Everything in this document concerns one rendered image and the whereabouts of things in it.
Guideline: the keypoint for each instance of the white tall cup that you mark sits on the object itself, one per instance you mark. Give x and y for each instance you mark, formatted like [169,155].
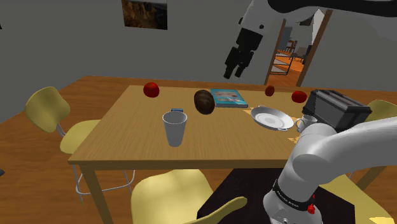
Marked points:
[174,130]

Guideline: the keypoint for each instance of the white mug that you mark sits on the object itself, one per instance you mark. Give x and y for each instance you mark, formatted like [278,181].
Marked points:
[305,122]

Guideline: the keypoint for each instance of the small blue box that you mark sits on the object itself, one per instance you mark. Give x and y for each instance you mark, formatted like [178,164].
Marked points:
[177,109]

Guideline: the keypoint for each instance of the wooden door frame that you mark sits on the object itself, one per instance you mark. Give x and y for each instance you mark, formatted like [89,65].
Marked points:
[316,46]

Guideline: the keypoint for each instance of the small dark red fruit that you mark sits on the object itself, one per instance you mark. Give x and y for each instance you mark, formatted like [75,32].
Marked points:
[270,91]

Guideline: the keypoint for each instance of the yellow chair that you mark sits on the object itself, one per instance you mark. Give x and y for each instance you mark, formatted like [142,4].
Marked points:
[363,201]
[167,198]
[46,108]
[383,108]

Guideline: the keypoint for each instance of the brown wall picture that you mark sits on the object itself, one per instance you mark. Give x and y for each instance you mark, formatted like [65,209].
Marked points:
[144,14]

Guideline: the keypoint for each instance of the red apple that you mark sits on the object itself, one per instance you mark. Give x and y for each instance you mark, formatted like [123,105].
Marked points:
[151,90]
[299,96]

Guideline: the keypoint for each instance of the dark brown oval fruit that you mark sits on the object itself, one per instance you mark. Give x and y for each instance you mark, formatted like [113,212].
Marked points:
[204,102]

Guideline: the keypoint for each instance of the blue book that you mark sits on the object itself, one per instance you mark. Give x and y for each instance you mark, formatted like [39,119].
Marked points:
[229,98]

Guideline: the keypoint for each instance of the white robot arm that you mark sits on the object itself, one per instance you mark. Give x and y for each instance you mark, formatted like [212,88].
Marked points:
[313,149]

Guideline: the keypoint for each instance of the wooden dining table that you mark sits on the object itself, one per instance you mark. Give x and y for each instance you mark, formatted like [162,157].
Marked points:
[133,136]

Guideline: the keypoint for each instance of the black toaster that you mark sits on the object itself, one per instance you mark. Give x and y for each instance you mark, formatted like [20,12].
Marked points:
[335,110]

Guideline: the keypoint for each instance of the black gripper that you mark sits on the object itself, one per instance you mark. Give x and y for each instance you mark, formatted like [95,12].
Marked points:
[249,40]

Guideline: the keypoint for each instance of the dark robot stand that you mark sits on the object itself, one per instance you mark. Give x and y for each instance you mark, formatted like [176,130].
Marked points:
[248,186]

